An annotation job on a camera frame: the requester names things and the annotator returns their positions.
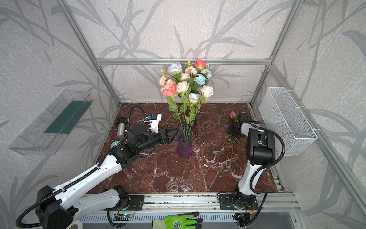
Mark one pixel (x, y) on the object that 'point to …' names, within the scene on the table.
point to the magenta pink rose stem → (233, 115)
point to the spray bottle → (121, 123)
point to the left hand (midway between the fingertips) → (175, 130)
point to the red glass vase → (193, 120)
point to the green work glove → (182, 220)
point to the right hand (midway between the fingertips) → (229, 130)
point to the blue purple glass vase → (185, 148)
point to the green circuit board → (121, 217)
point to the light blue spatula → (115, 143)
